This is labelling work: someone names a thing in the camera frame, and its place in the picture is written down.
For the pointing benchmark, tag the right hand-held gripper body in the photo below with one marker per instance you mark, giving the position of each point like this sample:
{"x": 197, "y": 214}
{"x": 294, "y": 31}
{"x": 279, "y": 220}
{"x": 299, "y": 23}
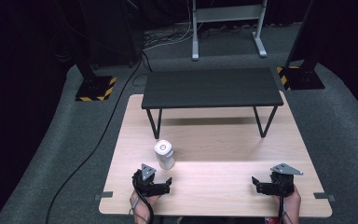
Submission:
{"x": 281, "y": 183}

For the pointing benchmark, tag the person's right hand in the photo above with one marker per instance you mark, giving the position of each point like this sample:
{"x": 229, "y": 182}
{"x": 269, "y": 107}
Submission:
{"x": 292, "y": 207}

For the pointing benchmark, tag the black desktop shelf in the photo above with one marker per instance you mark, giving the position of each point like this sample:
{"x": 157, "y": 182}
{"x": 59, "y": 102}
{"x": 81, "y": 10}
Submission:
{"x": 211, "y": 87}

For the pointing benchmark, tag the white plastic bottle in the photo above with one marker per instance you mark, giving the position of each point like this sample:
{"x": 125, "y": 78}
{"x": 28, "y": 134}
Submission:
{"x": 164, "y": 154}

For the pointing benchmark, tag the black post with striped base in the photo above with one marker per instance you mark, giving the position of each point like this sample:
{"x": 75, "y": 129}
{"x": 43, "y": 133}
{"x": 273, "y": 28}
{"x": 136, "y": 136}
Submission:
{"x": 301, "y": 76}
{"x": 94, "y": 88}

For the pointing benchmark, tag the dark cabinet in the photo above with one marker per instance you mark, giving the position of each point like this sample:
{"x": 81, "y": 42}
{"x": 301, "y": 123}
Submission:
{"x": 115, "y": 31}

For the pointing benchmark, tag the grey tape strip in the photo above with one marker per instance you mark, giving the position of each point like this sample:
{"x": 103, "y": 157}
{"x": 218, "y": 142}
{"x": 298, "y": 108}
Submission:
{"x": 323, "y": 196}
{"x": 104, "y": 195}

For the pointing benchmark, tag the white metal stand frame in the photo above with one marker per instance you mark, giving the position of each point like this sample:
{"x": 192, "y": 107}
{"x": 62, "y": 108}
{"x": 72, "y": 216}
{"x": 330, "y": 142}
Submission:
{"x": 227, "y": 14}

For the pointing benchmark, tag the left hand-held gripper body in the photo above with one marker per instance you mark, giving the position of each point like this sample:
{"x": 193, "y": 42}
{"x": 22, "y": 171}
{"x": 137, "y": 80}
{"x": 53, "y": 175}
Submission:
{"x": 147, "y": 183}

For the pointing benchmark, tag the red object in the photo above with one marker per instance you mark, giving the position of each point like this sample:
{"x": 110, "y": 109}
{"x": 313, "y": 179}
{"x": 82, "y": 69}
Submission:
{"x": 270, "y": 221}

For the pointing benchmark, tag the person's left hand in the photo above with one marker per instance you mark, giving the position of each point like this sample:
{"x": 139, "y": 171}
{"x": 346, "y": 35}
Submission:
{"x": 141, "y": 207}

